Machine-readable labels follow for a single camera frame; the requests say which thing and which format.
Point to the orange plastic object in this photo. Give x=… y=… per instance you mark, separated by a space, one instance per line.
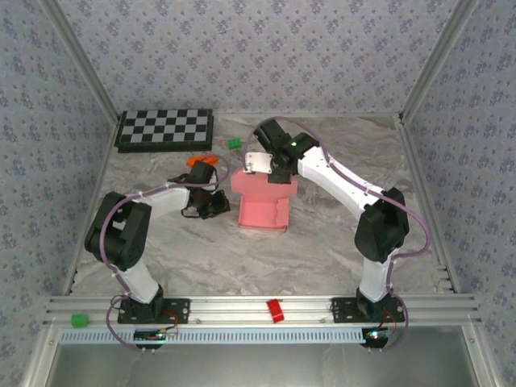
x=195 y=160

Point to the right aluminium corner post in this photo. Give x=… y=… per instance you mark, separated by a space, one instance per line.
x=439 y=60

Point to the aluminium corner post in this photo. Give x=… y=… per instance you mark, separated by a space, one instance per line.
x=439 y=60
x=80 y=60

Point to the green cube block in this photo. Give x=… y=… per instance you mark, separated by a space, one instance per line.
x=79 y=320

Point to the black grey checkerboard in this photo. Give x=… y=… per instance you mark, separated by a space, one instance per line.
x=161 y=129

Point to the red block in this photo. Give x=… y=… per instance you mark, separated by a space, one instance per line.
x=275 y=311

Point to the aluminium side rail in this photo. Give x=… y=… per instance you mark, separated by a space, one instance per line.
x=90 y=193
x=427 y=201

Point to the left aluminium side rail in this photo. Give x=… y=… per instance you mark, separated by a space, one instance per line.
x=90 y=193

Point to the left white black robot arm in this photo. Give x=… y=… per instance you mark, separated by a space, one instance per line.
x=141 y=282

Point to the green toy brick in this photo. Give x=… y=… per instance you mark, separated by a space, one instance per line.
x=234 y=144

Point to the left aluminium corner post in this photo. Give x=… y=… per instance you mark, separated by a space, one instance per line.
x=80 y=60

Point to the pink paper box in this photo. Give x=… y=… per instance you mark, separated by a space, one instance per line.
x=258 y=209

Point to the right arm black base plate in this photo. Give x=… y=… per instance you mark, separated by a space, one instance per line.
x=342 y=310

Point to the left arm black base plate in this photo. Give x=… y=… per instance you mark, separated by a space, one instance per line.
x=177 y=310

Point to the right aluminium side rail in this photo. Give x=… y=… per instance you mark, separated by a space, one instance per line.
x=427 y=201

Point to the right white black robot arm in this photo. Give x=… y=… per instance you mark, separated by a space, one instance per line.
x=342 y=181

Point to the grey metal sheet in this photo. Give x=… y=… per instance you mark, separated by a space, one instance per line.
x=258 y=367

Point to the aluminium mounting rail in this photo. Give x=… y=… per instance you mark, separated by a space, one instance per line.
x=225 y=310

